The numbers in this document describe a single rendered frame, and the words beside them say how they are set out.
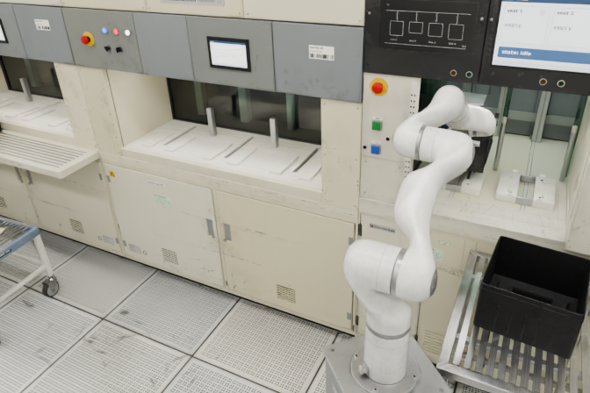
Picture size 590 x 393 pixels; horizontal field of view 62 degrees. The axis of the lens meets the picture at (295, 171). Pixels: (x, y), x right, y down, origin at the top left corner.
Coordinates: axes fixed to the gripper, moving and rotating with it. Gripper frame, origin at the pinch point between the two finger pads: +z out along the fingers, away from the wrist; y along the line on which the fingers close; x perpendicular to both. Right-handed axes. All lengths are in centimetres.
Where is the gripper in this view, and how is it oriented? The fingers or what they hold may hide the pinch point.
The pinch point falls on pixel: (468, 103)
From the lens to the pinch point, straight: 210.4
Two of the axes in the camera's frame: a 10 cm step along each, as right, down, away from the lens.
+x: -0.3, -8.8, -4.7
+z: 3.9, -4.5, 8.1
